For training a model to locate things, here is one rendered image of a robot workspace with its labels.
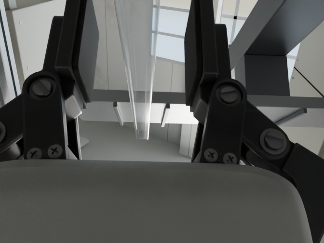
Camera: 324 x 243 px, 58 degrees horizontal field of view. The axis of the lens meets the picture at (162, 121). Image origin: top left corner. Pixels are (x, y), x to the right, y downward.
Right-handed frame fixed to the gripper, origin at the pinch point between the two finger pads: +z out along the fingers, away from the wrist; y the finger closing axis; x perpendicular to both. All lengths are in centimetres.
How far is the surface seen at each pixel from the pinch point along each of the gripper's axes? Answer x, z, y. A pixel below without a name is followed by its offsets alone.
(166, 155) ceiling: -410, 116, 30
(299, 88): -67, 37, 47
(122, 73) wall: -392, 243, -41
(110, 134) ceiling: -444, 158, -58
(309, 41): -57, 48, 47
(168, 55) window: -327, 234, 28
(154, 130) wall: -436, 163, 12
